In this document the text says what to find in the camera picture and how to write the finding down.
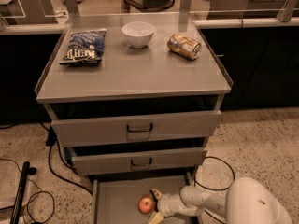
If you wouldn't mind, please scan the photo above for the blue kettle chips bag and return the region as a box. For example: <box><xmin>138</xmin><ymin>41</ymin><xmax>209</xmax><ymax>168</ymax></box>
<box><xmin>59</xmin><ymin>29</ymin><xmax>107</xmax><ymax>67</ymax></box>

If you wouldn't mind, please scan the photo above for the white ceramic bowl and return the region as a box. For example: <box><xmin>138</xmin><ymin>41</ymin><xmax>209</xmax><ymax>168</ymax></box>
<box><xmin>121</xmin><ymin>21</ymin><xmax>155</xmax><ymax>49</ymax></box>

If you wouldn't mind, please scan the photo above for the bottom grey open drawer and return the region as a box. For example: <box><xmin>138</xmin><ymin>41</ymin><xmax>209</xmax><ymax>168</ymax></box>
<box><xmin>90</xmin><ymin>174</ymin><xmax>192</xmax><ymax>224</ymax></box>

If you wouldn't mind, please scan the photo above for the middle grey drawer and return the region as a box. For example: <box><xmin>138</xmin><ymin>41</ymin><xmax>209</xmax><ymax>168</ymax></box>
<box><xmin>72</xmin><ymin>147</ymin><xmax>207</xmax><ymax>175</ymax></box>

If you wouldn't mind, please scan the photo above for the crushed metallic soda can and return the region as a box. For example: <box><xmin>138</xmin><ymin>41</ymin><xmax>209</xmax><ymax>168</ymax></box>
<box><xmin>167</xmin><ymin>34</ymin><xmax>201</xmax><ymax>61</ymax></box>

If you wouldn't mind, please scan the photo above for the black cable on left floor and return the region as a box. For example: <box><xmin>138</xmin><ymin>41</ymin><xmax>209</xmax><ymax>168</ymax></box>
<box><xmin>38</xmin><ymin>122</ymin><xmax>93</xmax><ymax>196</ymax></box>

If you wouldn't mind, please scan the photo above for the thin black looped cable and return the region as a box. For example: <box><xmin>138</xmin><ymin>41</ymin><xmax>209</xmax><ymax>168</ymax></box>
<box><xmin>0</xmin><ymin>158</ymin><xmax>56</xmax><ymax>224</ymax></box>

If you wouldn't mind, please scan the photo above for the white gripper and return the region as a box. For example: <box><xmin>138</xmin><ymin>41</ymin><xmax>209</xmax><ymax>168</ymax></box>
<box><xmin>146</xmin><ymin>189</ymin><xmax>185</xmax><ymax>224</ymax></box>

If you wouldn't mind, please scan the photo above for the red apple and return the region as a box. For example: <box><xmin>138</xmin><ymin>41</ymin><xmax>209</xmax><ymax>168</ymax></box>
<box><xmin>137</xmin><ymin>196</ymin><xmax>154</xmax><ymax>214</ymax></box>

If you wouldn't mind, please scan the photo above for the grey drawer cabinet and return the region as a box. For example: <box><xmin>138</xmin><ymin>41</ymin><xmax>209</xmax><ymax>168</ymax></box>
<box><xmin>36</xmin><ymin>13</ymin><xmax>232</xmax><ymax>165</ymax></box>

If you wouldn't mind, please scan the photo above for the black pole on floor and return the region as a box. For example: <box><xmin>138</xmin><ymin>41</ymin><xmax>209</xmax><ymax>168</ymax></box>
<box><xmin>9</xmin><ymin>161</ymin><xmax>36</xmax><ymax>224</ymax></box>

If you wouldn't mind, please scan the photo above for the top grey drawer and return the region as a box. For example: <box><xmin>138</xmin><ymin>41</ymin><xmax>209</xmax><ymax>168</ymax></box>
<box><xmin>51</xmin><ymin>110</ymin><xmax>221</xmax><ymax>147</ymax></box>

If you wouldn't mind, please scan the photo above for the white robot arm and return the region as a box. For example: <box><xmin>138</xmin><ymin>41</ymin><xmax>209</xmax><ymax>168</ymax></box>
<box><xmin>147</xmin><ymin>177</ymin><xmax>292</xmax><ymax>224</ymax></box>

